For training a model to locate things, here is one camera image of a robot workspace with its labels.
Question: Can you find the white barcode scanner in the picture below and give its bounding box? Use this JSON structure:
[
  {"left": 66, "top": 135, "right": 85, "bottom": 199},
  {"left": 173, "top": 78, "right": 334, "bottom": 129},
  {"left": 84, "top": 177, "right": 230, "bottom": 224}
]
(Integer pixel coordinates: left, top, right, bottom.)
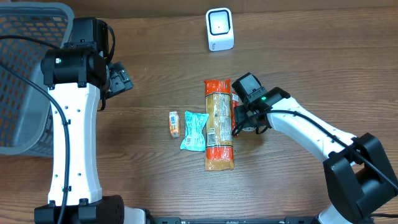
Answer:
[{"left": 205, "top": 7, "right": 234, "bottom": 52}]

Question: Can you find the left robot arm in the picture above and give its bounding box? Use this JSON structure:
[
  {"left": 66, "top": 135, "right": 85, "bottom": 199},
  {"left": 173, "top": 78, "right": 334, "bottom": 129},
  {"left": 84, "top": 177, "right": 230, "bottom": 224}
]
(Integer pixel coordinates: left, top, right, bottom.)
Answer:
[{"left": 34, "top": 17, "right": 147, "bottom": 223}]

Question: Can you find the light blue tissue pack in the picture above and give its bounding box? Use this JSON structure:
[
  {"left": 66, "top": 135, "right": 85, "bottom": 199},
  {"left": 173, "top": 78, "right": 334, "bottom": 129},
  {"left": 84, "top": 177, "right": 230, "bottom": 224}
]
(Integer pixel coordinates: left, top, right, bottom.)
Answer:
[{"left": 180, "top": 111, "right": 209, "bottom": 152}]

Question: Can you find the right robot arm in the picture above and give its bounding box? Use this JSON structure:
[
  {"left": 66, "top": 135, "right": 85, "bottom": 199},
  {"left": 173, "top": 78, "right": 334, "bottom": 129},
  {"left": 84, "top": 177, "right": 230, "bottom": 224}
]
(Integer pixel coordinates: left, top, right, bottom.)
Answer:
[{"left": 232, "top": 73, "right": 397, "bottom": 223}]

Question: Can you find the grey plastic shopping basket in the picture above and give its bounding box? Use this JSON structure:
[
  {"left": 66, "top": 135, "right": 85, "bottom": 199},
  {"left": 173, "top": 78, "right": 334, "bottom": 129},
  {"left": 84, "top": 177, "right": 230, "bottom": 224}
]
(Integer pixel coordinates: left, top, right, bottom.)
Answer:
[{"left": 1, "top": 2, "right": 74, "bottom": 157}]

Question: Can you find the red snack stick package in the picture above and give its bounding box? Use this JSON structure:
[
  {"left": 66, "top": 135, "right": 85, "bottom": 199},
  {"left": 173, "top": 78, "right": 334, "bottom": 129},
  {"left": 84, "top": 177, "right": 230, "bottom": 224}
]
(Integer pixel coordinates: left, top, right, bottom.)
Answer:
[{"left": 231, "top": 91, "right": 239, "bottom": 133}]

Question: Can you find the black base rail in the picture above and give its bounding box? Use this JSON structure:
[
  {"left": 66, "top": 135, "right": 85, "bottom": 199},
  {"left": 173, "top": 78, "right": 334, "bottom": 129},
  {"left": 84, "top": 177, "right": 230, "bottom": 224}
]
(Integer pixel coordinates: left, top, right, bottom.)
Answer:
[{"left": 146, "top": 217, "right": 318, "bottom": 224}]

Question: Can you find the green lid jar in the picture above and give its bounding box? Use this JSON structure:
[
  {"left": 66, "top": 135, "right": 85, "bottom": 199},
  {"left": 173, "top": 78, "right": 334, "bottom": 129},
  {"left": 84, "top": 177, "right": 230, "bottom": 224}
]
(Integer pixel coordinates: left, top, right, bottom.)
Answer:
[{"left": 242, "top": 124, "right": 256, "bottom": 132}]

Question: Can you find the red and tan cracker package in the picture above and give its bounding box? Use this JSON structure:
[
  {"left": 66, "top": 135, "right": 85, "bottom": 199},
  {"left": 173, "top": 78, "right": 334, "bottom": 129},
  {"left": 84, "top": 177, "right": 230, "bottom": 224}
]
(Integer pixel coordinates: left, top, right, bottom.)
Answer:
[{"left": 205, "top": 79, "right": 234, "bottom": 171}]

